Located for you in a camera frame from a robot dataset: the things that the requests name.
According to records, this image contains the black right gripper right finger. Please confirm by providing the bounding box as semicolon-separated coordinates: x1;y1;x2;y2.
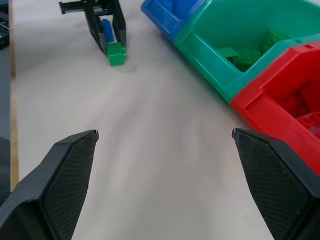
231;127;320;240

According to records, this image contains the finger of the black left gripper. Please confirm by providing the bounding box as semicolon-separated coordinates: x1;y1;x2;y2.
112;0;128;55
84;6;109;55

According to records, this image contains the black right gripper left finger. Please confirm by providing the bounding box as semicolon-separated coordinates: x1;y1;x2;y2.
0;129;100;240

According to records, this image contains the green toy building block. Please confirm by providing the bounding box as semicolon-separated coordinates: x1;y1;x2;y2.
258;30;291;55
106;41;128;67

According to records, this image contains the blue toy building block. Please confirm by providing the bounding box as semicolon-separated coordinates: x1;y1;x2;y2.
101;18;115;44

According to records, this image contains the blue plastic bin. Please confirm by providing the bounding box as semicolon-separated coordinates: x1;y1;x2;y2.
140;0;213;43

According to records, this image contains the red plastic bin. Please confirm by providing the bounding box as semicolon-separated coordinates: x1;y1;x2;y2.
230;42;320;177

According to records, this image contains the rounded red toy block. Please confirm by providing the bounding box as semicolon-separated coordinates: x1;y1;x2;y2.
294;110;320;139

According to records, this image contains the square red toy block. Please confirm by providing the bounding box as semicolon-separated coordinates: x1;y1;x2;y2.
276;84;320;119

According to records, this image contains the dark equipment beside table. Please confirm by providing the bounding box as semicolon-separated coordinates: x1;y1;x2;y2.
0;0;11;52

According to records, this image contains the green plastic bin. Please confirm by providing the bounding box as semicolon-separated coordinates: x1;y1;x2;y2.
173;0;320;104

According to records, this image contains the flat green toy block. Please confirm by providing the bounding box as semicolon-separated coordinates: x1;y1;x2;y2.
215;47;239;60

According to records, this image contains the studded green toy block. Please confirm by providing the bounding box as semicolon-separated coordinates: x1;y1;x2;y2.
226;48;262;73

